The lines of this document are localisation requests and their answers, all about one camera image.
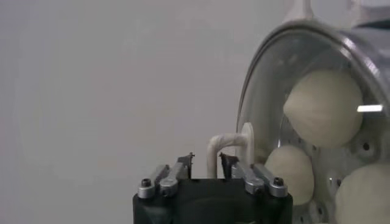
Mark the stainless steel steamer basket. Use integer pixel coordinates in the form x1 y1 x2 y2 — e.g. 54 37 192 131
274 24 390 224

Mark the round glass pot lid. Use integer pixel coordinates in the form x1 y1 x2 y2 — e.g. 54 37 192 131
206 18 390 224

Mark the white steamed baozi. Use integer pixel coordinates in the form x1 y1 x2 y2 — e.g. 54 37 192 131
282 69 365 149
334 164 390 224
264 144 315 206

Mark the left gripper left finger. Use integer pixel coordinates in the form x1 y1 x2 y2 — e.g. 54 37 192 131
136 152 196 199

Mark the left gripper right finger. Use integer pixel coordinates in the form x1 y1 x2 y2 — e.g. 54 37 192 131
219 152 289 198

